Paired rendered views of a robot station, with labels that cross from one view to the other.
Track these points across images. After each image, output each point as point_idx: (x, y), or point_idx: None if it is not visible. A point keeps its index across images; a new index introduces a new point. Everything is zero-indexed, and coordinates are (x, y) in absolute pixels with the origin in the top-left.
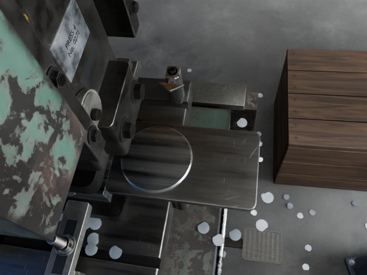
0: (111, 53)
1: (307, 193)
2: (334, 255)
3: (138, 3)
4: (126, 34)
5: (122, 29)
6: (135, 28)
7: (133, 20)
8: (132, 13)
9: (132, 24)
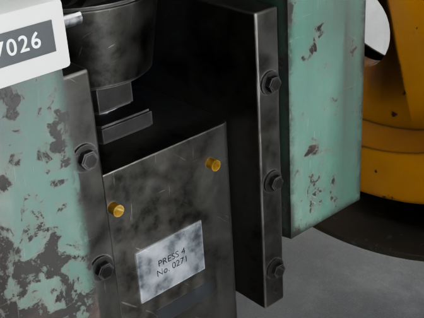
0: (229, 313)
1: None
2: None
3: (284, 268)
4: (256, 299)
5: (253, 289)
6: (271, 296)
7: (271, 285)
8: (270, 276)
9: (265, 289)
